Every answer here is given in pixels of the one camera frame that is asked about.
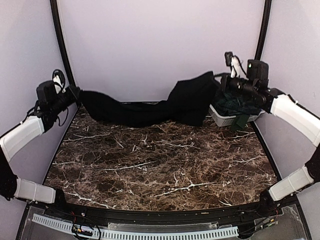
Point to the white laundry basket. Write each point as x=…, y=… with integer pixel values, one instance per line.
x=223, y=121

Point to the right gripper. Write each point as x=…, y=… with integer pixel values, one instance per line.
x=225, y=83

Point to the white slotted cable duct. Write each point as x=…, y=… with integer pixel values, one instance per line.
x=119, y=231

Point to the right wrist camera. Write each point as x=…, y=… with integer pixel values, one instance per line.
x=234, y=63

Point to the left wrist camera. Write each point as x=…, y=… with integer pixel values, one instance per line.
x=53, y=83

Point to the left black frame post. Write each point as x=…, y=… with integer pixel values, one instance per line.
x=60, y=41

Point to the black front rail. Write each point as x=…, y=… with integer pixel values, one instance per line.
x=241, y=214

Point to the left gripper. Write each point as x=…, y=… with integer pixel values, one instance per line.
x=73, y=95

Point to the black t-shirt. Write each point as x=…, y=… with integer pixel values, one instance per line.
x=188, y=103

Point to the black frame post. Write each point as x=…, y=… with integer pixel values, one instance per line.
x=60, y=41
x=263, y=29

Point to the right black frame post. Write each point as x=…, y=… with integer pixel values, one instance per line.
x=263, y=29

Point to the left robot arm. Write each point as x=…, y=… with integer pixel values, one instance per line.
x=40, y=119

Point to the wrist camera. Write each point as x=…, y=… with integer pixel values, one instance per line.
x=53, y=83
x=234, y=63

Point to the dark green plaid garment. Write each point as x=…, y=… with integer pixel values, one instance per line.
x=226, y=105

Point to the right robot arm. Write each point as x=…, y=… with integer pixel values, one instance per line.
x=281, y=105

